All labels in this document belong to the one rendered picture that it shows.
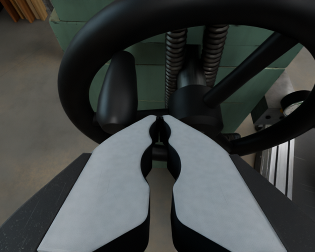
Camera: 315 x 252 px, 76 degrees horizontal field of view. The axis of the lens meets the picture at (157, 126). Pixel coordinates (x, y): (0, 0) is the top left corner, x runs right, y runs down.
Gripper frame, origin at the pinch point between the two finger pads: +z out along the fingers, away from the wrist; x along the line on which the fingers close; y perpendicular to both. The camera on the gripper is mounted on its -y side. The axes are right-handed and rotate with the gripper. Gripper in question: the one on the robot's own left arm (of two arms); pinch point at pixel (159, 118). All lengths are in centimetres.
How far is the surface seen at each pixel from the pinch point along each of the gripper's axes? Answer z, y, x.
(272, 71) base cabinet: 31.0, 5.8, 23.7
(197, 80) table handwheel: 12.6, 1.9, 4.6
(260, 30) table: 14.7, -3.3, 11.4
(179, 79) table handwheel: 13.8, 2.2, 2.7
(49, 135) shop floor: 81, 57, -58
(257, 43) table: 15.5, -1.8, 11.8
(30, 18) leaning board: 161, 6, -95
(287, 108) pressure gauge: 27.4, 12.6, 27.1
